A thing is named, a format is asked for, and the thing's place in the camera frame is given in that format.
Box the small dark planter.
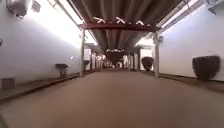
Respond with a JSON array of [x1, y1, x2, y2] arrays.
[[140, 56, 155, 72]]

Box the grey paved walkway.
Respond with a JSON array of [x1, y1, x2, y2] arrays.
[[0, 68, 224, 128]]

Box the corrugated canopy roof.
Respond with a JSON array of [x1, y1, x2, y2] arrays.
[[46, 0, 214, 64]]

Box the white building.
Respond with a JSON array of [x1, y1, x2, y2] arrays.
[[0, 0, 84, 89], [134, 0, 224, 83]]

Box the raised kerb strip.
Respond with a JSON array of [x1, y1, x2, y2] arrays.
[[0, 72, 84, 103], [143, 70, 224, 93]]

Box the large dark planter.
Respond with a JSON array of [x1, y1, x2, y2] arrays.
[[191, 55, 221, 81]]

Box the pale canopy post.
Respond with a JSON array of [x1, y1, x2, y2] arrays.
[[153, 31, 161, 79], [79, 28, 86, 78]]

